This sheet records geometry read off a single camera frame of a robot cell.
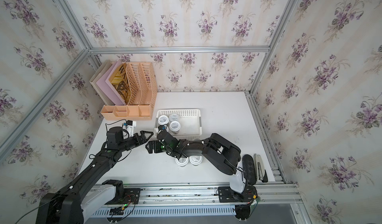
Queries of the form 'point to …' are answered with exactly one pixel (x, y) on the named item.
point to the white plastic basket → (190, 121)
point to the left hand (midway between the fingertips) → (150, 136)
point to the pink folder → (109, 92)
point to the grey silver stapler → (259, 167)
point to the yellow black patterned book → (120, 81)
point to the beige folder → (103, 97)
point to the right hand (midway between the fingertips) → (152, 146)
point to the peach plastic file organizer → (143, 86)
